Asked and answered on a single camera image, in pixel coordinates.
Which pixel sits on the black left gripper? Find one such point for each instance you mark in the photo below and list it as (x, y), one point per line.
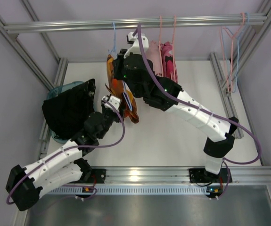
(111, 112)

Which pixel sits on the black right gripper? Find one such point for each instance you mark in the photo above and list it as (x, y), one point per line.
(117, 65)

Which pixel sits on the orange camouflage trousers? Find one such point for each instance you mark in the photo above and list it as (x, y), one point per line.
(118, 89)

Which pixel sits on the blue wire hanger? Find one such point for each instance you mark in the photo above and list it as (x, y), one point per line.
(113, 52)

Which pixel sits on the light pink trousers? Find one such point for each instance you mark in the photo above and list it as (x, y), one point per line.
(152, 54)

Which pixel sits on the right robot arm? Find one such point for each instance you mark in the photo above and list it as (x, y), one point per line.
(168, 96)

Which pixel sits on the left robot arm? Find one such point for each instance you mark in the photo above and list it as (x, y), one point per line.
(26, 185)

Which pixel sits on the black trousers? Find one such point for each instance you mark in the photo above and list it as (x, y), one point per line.
(66, 113)

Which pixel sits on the pink camouflage trousers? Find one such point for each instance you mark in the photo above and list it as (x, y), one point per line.
(168, 62)

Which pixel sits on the teal plastic basket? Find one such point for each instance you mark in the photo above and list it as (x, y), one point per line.
(54, 93)

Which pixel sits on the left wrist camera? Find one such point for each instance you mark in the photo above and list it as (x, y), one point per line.
(111, 102)

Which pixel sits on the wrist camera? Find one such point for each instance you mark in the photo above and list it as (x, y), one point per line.
(133, 39)
(111, 102)

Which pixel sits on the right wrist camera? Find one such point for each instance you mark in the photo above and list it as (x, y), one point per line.
(133, 39)

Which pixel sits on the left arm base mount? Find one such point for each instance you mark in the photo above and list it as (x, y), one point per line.
(95, 176)

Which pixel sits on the front aluminium rail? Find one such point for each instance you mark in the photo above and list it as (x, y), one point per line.
(241, 175)

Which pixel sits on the perforated cable tray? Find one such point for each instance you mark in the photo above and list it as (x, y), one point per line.
(133, 190)

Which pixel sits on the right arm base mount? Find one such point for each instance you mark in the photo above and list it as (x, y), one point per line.
(201, 176)

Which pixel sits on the top aluminium hanging rail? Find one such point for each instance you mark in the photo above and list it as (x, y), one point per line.
(166, 22)

